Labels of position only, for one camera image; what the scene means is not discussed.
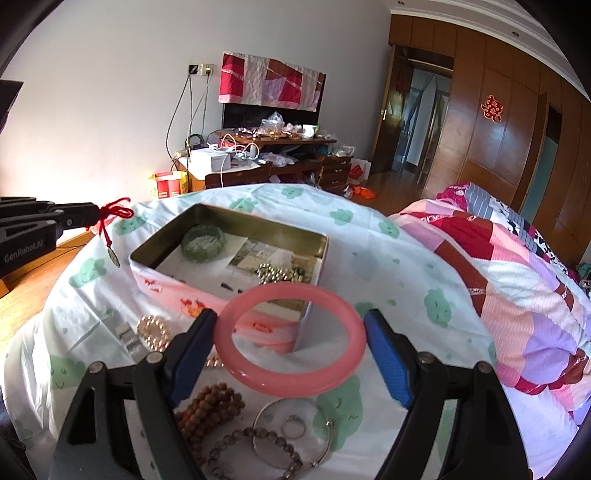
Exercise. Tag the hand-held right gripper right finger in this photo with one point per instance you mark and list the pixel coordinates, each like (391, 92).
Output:
(388, 357)

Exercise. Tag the thin silver bangle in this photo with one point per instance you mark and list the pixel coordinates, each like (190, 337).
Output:
(323, 443)

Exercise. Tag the rectangular tin box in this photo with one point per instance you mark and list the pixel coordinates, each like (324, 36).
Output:
(184, 295)

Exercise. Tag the red white paper bag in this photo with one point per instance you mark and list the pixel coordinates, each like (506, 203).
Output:
(359, 170)

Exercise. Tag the red paper cutout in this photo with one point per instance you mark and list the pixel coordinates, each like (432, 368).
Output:
(491, 109)

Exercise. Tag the pink red patchwork quilt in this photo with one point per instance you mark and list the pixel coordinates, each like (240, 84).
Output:
(517, 295)

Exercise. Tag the black television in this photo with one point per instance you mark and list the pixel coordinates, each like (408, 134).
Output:
(244, 115)

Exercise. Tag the wooden wardrobe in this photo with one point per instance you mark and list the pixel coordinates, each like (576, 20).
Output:
(508, 152)

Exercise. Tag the white cup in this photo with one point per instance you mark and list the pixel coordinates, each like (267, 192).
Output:
(310, 131)

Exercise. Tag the printed paper sheets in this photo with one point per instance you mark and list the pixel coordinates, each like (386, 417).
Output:
(268, 254)

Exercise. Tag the red yellow carton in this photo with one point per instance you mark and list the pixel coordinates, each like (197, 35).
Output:
(168, 184)

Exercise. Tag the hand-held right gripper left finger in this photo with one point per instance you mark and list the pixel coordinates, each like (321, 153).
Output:
(194, 357)

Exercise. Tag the white cardboard box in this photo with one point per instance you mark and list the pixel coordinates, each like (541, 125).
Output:
(210, 161)

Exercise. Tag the clear plastic bag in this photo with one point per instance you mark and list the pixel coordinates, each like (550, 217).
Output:
(272, 122)

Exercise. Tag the red pink patchwork cloth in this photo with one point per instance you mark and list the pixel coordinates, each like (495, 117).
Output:
(272, 83)

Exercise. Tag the green jade bangle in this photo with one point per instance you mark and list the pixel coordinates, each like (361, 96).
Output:
(203, 251)

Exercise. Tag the wall power socket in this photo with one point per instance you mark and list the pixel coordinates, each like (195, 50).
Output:
(201, 69)

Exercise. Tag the orange plastic wrapper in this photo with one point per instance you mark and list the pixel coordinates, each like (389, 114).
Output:
(362, 192)

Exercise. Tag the pink jade bangle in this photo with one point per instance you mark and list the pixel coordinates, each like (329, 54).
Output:
(286, 387)

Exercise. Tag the wooden door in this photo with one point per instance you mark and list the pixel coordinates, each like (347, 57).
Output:
(385, 120)

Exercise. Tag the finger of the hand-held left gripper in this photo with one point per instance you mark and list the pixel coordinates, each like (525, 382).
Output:
(76, 222)
(74, 210)

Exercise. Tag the wooden television cabinet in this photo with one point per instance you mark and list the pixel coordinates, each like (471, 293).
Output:
(240, 177)

